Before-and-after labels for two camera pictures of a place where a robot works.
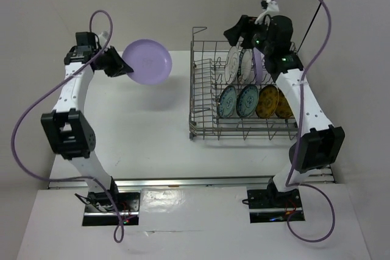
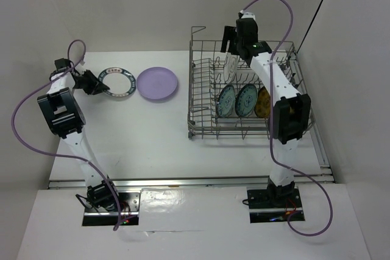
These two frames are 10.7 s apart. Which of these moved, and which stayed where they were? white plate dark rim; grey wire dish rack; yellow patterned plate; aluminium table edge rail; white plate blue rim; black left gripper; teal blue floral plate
Moved: white plate blue rim; black left gripper
Stayed: aluminium table edge rail; white plate dark rim; yellow patterned plate; grey wire dish rack; teal blue floral plate
